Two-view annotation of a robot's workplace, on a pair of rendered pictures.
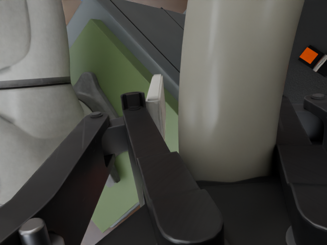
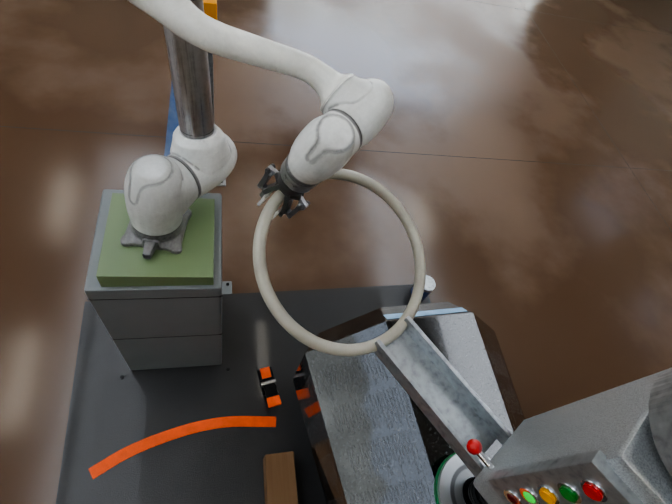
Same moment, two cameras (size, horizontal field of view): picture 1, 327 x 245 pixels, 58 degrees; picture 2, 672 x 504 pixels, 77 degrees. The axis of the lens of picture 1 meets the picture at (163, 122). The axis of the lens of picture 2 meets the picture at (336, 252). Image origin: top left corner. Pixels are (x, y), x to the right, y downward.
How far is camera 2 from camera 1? 102 cm
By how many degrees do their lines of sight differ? 49
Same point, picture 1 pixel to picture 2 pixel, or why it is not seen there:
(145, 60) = (217, 234)
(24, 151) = (176, 188)
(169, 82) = (218, 250)
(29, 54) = (207, 175)
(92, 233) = not seen: outside the picture
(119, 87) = (197, 228)
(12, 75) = (196, 172)
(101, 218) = (107, 269)
